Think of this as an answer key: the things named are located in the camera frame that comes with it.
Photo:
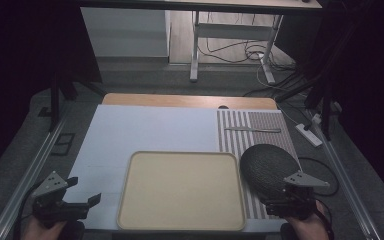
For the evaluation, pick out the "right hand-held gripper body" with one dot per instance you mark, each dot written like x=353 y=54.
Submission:
x=296 y=200

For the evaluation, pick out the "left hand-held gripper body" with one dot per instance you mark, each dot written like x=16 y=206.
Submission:
x=51 y=196

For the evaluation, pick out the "dark round woven placemat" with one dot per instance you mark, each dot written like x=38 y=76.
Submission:
x=265 y=170

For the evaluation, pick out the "person's right hand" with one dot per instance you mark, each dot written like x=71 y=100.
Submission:
x=305 y=228

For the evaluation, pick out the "person's left hand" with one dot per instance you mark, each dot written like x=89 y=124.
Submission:
x=41 y=230

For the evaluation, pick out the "white power strip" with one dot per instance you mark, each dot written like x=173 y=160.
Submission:
x=309 y=135

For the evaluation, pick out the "striped rectangular placemat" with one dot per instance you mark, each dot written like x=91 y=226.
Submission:
x=238 y=140

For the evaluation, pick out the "silver table knife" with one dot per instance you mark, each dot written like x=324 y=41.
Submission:
x=251 y=129

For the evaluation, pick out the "white table sheet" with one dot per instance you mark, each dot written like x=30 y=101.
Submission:
x=146 y=130

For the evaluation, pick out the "beige tray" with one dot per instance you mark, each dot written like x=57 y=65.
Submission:
x=181 y=190

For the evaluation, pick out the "black metal stand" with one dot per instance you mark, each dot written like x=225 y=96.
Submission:
x=58 y=90
x=320 y=90

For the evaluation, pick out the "wooden table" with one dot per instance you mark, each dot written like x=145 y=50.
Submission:
x=180 y=100

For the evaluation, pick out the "white cabinet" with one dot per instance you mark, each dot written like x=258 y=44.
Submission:
x=125 y=31

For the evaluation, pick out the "white-legged desk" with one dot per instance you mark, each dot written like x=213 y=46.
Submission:
x=233 y=31

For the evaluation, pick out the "aluminium rail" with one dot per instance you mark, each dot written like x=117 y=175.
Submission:
x=23 y=185
x=343 y=186

